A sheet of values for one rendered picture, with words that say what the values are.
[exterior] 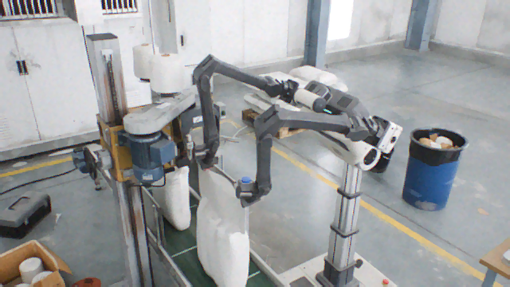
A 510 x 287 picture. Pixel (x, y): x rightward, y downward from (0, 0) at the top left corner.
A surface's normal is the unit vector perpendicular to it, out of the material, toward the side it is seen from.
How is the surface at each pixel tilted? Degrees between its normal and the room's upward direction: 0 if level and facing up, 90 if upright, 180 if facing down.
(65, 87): 90
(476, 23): 90
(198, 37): 90
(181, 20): 90
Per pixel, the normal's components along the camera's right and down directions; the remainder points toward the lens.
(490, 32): -0.82, 0.25
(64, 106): 0.58, 0.37
